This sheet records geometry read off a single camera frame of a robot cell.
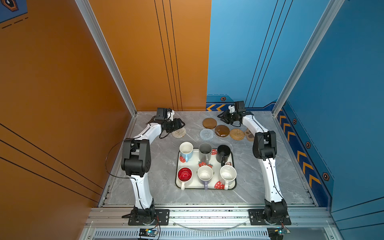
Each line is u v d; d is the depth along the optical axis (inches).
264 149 26.5
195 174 34.4
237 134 41.5
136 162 20.7
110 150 21.1
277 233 27.5
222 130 43.1
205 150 35.9
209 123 44.1
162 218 29.1
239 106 35.8
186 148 36.3
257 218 28.5
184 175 33.4
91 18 28.5
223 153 36.6
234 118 37.7
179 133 41.7
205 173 34.2
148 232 27.9
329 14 28.1
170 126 33.7
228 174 34.1
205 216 29.8
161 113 31.1
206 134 41.6
